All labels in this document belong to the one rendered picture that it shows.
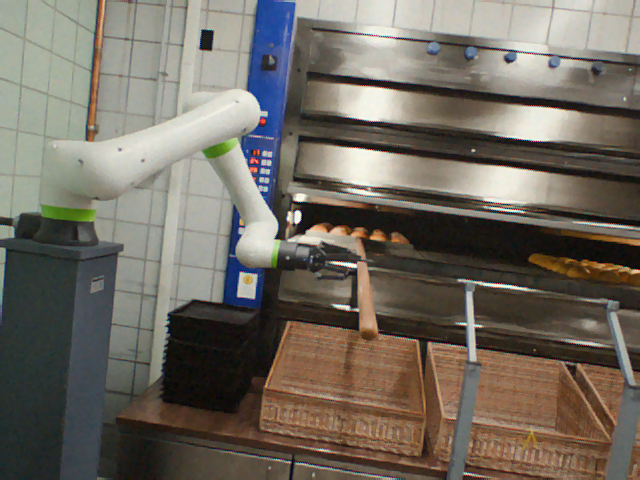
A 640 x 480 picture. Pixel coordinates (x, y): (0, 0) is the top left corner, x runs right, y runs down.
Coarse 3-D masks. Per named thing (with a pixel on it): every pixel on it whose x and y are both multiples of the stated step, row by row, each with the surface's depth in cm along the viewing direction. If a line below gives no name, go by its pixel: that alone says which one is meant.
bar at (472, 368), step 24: (336, 264) 180; (480, 288) 177; (504, 288) 176; (528, 288) 176; (624, 360) 161; (624, 384) 157; (624, 408) 155; (456, 432) 159; (624, 432) 154; (456, 456) 159; (624, 456) 155
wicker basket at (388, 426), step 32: (288, 352) 216; (320, 352) 215; (352, 352) 215; (384, 352) 214; (416, 352) 211; (288, 384) 214; (320, 384) 213; (352, 384) 212; (384, 384) 211; (416, 384) 196; (288, 416) 187; (320, 416) 173; (352, 416) 172; (384, 416) 171; (416, 416) 169; (384, 448) 171; (416, 448) 175
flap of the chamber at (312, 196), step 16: (288, 192) 202; (304, 192) 201; (320, 192) 201; (368, 208) 214; (384, 208) 208; (400, 208) 202; (416, 208) 198; (432, 208) 198; (448, 208) 198; (480, 224) 214; (496, 224) 208; (512, 224) 202; (528, 224) 197; (544, 224) 195; (560, 224) 195; (576, 224) 195; (608, 240) 208; (624, 240) 202
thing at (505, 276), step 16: (368, 256) 216; (384, 256) 216; (448, 272) 214; (464, 272) 214; (480, 272) 213; (496, 272) 213; (512, 272) 216; (560, 288) 211; (576, 288) 211; (592, 288) 210; (608, 288) 210; (624, 288) 211
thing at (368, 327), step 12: (360, 240) 236; (360, 252) 189; (360, 264) 157; (360, 276) 135; (360, 288) 118; (360, 300) 105; (372, 300) 106; (360, 312) 95; (372, 312) 94; (360, 324) 87; (372, 324) 84; (372, 336) 84
